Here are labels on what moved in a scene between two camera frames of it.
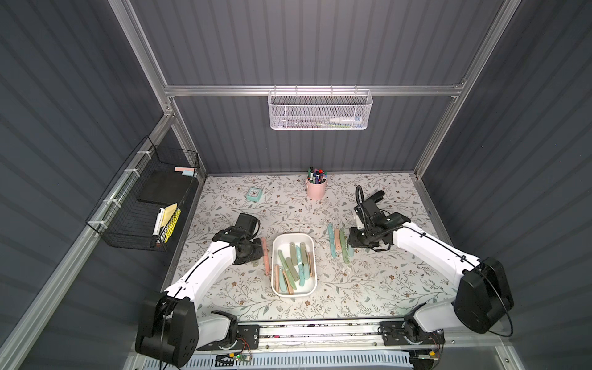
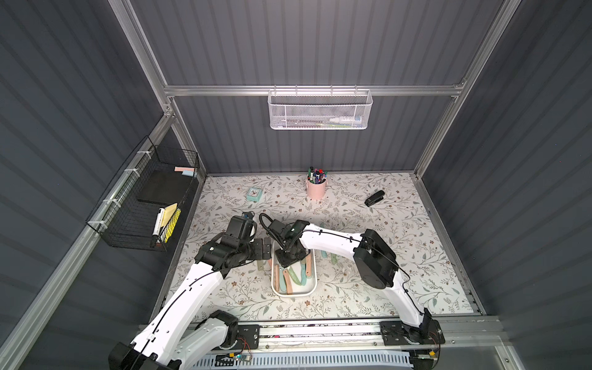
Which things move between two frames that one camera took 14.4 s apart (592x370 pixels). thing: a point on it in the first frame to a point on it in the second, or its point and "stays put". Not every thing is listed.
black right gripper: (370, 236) to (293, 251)
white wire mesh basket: (319, 109) stays put
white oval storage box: (294, 265) stays put
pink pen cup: (316, 190) stays put
